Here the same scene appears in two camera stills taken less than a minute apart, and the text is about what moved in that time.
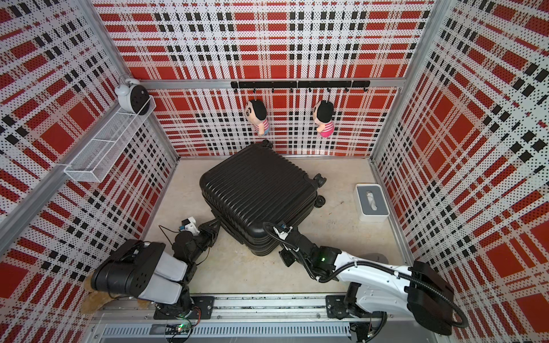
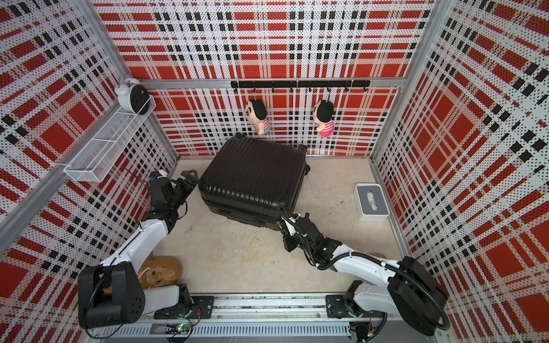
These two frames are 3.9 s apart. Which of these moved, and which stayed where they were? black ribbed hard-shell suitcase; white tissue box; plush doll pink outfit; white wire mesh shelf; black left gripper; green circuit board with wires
Moved: black left gripper; black ribbed hard-shell suitcase
Stayed: green circuit board with wires; white wire mesh shelf; white tissue box; plush doll pink outfit
